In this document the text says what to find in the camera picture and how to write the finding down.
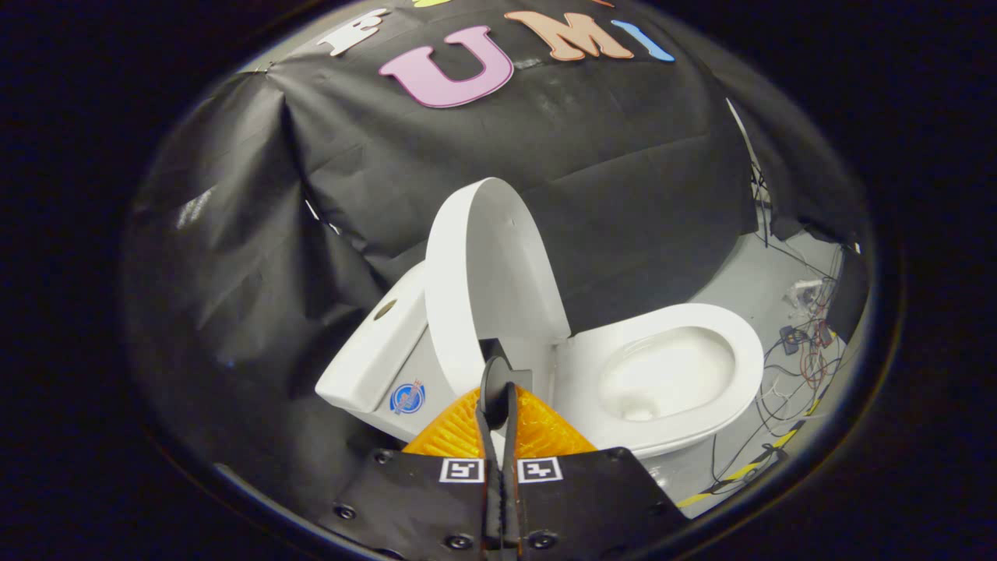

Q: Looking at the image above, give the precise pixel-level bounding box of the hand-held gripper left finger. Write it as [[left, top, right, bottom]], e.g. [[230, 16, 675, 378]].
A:
[[319, 387, 499, 561]]

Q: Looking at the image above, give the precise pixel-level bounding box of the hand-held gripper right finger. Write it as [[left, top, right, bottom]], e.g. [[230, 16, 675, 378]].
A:
[[505, 386, 690, 561]]

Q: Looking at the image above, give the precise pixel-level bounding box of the white toilet bowl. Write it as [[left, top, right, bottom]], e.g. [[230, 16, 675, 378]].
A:
[[549, 302, 766, 459]]

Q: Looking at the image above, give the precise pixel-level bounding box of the black lid pull tab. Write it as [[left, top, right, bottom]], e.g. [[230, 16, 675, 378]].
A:
[[477, 338, 534, 431]]

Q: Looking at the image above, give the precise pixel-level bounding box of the yellow black hazard tape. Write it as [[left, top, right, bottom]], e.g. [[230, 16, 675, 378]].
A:
[[676, 397, 826, 509]]

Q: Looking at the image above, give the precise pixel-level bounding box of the white toilet lid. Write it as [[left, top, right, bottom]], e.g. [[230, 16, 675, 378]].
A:
[[425, 178, 572, 398]]

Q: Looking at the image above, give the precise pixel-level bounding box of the hanging thin cable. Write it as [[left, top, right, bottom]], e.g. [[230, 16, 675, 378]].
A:
[[726, 100, 773, 246]]

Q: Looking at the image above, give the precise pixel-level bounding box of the black backdrop cloth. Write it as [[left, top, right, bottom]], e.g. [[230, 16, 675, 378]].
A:
[[125, 0, 869, 499]]

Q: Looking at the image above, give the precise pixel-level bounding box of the tangle of floor cables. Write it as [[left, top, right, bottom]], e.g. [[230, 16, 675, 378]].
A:
[[709, 234, 851, 492]]

